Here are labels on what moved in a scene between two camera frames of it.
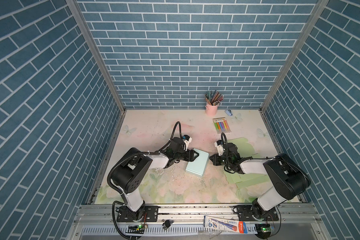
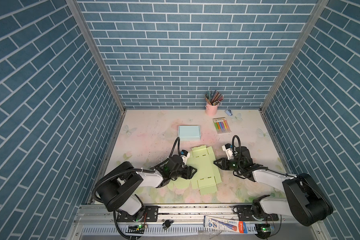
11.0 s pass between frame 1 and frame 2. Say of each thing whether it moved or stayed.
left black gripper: moved
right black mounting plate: stayed
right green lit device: stayed
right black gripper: stayed
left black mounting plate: stayed
